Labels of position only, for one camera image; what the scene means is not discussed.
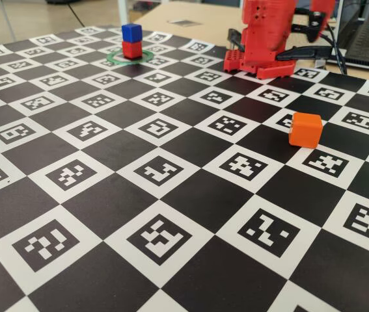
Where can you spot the red cube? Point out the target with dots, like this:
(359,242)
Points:
(132,50)

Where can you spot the blue cube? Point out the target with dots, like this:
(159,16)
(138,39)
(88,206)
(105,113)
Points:
(132,32)

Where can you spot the red perforated robot base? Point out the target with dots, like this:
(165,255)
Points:
(275,69)

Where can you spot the orange cube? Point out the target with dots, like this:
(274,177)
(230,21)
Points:
(305,130)

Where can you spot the black white marker checkerboard mat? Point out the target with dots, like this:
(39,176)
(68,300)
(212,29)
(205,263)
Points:
(203,201)

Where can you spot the small printed marker sticker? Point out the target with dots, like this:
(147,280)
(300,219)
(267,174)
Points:
(184,22)

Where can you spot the white table leg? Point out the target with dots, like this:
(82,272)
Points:
(123,13)

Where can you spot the dark laptop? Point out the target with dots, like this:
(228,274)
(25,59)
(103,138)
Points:
(366,39)

